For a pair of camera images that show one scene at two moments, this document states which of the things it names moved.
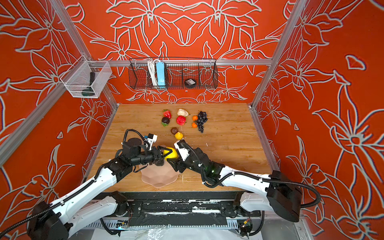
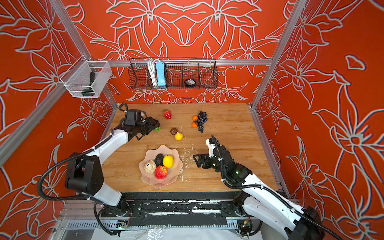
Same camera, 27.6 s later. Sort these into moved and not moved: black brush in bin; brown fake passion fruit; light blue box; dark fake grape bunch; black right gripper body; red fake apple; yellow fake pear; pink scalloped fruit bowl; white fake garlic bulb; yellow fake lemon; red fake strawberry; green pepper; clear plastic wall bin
Moved: green pepper; white fake garlic bulb; yellow fake lemon; black right gripper body; red fake apple
Not moved: light blue box; yellow fake pear; clear plastic wall bin; black brush in bin; dark fake grape bunch; red fake strawberry; pink scalloped fruit bowl; brown fake passion fruit
